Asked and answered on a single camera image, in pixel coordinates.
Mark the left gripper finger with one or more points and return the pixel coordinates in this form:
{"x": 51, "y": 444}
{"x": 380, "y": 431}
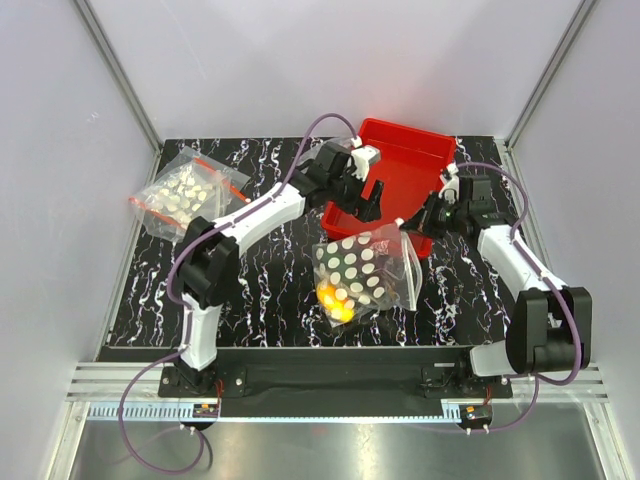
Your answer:
{"x": 375, "y": 198}
{"x": 360, "y": 208}

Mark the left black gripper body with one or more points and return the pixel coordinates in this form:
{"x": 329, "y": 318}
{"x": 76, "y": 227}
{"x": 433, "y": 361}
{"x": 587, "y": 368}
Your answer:
{"x": 345, "y": 190}

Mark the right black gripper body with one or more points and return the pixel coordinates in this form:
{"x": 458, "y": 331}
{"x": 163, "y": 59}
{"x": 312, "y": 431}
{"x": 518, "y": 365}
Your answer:
{"x": 445, "y": 216}

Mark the polka dot zip bag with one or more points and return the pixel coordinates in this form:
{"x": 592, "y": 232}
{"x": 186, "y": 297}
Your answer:
{"x": 353, "y": 278}

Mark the yellow toy mango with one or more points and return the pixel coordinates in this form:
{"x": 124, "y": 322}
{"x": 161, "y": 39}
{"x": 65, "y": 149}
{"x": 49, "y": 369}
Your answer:
{"x": 337, "y": 305}

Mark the purple toy grapes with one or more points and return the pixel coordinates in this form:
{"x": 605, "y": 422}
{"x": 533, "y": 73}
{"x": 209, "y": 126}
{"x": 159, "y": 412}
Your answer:
{"x": 388, "y": 266}

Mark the green toy cucumber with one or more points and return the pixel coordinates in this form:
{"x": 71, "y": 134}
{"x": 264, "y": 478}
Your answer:
{"x": 333, "y": 259}

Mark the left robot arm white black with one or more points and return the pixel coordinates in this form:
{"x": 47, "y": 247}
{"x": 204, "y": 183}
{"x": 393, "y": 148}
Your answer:
{"x": 206, "y": 272}

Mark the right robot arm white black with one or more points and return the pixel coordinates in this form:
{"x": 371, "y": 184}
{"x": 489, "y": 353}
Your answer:
{"x": 549, "y": 335}

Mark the red zipper clear bag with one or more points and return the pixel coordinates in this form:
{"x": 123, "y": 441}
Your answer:
{"x": 191, "y": 185}

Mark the red plastic tray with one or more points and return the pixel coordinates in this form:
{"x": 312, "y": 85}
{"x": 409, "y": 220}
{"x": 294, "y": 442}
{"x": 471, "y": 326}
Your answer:
{"x": 410, "y": 166}

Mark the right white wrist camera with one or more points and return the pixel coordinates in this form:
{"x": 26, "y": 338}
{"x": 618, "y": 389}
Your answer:
{"x": 450, "y": 184}

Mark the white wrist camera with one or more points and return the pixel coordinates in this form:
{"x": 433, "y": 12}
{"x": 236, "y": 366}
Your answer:
{"x": 450, "y": 184}
{"x": 363, "y": 157}

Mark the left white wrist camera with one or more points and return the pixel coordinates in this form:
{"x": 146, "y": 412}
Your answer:
{"x": 363, "y": 157}

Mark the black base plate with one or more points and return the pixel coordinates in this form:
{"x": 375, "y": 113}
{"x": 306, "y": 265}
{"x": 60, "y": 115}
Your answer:
{"x": 329, "y": 383}

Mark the slotted cable duct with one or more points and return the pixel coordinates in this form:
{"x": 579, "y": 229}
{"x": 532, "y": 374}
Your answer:
{"x": 200, "y": 413}

